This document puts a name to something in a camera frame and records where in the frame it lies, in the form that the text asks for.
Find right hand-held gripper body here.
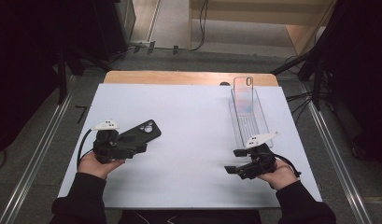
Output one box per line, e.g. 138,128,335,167
239,130,281,181

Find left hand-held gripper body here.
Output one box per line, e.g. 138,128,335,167
91,119,131,164

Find black phone case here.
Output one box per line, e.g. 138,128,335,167
118,119,163,146

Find clear plastic rack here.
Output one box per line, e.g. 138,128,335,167
228,88,275,149

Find iridescent clear phone case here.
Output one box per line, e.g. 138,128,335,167
233,76,254,115

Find person's left hand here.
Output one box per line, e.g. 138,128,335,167
78,152,126,180

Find wooden table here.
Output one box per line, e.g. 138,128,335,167
103,70,279,88

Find black metal stand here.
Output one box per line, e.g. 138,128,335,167
270,50,325,111
55,46,87,105

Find dark curtain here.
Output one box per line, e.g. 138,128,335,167
299,0,382,167
0,0,128,158

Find grey cabinet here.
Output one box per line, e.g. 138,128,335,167
115,0,137,43

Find light wooden shelf unit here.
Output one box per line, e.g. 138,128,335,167
188,0,337,58

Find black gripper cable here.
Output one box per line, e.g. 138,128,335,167
77,128,93,170
274,153,303,179

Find black floor cables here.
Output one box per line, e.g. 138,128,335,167
285,90,316,124

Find metal floor rail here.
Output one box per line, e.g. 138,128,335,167
299,83,373,224
0,74,77,224

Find taped floor cable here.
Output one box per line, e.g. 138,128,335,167
126,40,192,54

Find hanging black cable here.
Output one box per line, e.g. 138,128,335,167
190,0,210,52

